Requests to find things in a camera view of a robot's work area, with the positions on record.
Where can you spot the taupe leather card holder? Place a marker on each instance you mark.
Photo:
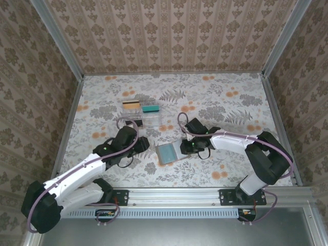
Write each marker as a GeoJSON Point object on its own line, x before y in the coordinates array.
{"type": "Point", "coordinates": [179, 156]}

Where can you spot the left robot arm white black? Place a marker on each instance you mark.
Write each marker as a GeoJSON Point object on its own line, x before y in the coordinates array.
{"type": "Point", "coordinates": [77, 174]}

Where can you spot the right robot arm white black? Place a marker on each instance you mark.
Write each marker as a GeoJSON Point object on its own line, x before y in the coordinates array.
{"type": "Point", "coordinates": [230, 142]}

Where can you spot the black plastic card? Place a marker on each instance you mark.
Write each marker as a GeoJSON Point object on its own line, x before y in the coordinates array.
{"type": "Point", "coordinates": [139, 123]}

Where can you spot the clear acrylic card organizer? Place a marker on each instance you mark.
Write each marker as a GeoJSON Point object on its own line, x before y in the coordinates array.
{"type": "Point", "coordinates": [153, 120]}

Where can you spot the teal plastic card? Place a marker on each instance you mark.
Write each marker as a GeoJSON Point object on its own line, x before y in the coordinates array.
{"type": "Point", "coordinates": [151, 110]}

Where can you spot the gold card with stripe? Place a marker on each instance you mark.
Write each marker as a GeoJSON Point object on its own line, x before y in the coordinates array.
{"type": "Point", "coordinates": [132, 105]}

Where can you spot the grey sheet metal panel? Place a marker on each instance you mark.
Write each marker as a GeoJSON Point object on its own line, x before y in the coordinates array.
{"type": "Point", "coordinates": [174, 233]}

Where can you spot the wide aluminium base rail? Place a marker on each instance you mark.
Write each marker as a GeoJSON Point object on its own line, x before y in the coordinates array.
{"type": "Point", "coordinates": [174, 197]}

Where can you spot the thin aluminium table edge rail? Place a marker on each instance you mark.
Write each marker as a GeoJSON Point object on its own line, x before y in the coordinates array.
{"type": "Point", "coordinates": [174, 73]}

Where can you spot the aluminium table side rail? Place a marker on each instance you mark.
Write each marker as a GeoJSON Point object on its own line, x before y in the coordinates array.
{"type": "Point", "coordinates": [71, 115]}
{"type": "Point", "coordinates": [278, 115]}

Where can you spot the aluminium frame post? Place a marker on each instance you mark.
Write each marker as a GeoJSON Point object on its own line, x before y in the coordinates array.
{"type": "Point", "coordinates": [61, 41]}
{"type": "Point", "coordinates": [284, 38]}

